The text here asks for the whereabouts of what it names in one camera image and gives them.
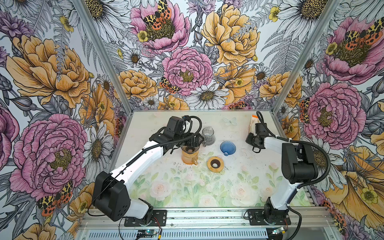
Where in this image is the coffee filter pack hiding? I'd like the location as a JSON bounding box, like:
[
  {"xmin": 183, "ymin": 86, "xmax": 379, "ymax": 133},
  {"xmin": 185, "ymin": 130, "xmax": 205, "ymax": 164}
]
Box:
[{"xmin": 248, "ymin": 115, "xmax": 260, "ymax": 135}]

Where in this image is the orange glass carafe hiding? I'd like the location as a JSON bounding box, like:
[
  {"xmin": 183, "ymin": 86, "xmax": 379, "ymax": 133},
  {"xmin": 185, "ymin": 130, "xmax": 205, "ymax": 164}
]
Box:
[{"xmin": 182, "ymin": 151, "xmax": 199, "ymax": 165}]

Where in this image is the blue glass dripper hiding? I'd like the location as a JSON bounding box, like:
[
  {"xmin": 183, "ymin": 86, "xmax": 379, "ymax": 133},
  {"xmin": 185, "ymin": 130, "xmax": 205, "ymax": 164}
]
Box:
[{"xmin": 220, "ymin": 141, "xmax": 237, "ymax": 157}]

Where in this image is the clear grey glass dripper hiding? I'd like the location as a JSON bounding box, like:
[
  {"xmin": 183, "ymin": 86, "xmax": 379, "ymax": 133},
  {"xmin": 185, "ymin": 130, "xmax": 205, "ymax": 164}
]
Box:
[{"xmin": 181, "ymin": 146, "xmax": 200, "ymax": 154}]

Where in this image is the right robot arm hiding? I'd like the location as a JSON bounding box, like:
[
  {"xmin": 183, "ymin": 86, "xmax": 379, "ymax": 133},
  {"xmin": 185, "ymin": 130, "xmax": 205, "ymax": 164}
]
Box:
[{"xmin": 246, "ymin": 123, "xmax": 319, "ymax": 226}]

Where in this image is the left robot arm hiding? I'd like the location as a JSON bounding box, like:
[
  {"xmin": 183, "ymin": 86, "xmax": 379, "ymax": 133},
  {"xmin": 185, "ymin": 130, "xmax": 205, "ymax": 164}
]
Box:
[{"xmin": 91, "ymin": 132, "xmax": 204, "ymax": 225}]

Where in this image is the grey glass pitcher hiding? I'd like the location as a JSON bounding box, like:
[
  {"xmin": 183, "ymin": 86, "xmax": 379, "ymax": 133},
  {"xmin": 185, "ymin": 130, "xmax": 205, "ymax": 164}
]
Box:
[{"xmin": 202, "ymin": 127, "xmax": 216, "ymax": 147}]

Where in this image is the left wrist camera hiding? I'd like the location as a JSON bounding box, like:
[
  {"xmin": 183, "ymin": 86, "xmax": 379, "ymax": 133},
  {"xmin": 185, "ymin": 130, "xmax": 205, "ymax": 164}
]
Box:
[{"xmin": 165, "ymin": 116, "xmax": 186, "ymax": 136}]

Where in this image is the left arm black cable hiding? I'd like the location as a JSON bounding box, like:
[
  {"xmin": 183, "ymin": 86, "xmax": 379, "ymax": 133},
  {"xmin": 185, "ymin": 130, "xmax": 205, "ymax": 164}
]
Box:
[{"xmin": 86, "ymin": 115, "xmax": 203, "ymax": 217}]

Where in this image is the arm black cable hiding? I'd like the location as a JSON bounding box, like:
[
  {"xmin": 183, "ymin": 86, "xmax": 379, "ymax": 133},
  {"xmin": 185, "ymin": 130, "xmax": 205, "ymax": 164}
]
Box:
[
  {"xmin": 255, "ymin": 110, "xmax": 331, "ymax": 190},
  {"xmin": 86, "ymin": 115, "xmax": 203, "ymax": 217}
]

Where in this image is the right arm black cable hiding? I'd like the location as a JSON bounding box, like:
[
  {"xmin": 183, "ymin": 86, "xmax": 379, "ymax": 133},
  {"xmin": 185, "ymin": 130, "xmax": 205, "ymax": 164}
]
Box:
[{"xmin": 255, "ymin": 110, "xmax": 331, "ymax": 190}]

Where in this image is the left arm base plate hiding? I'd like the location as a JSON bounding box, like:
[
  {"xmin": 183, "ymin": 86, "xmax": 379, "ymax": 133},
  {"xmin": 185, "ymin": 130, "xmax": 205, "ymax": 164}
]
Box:
[{"xmin": 124, "ymin": 210, "xmax": 168, "ymax": 227}]

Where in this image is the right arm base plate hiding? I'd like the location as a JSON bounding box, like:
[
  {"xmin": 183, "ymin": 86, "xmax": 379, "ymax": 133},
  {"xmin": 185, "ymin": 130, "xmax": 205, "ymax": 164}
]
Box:
[{"xmin": 247, "ymin": 209, "xmax": 291, "ymax": 226}]

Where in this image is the aluminium frame rail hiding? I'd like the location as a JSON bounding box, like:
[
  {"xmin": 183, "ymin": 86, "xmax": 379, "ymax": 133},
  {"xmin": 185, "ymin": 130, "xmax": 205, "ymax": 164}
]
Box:
[{"xmin": 76, "ymin": 207, "xmax": 342, "ymax": 240}]

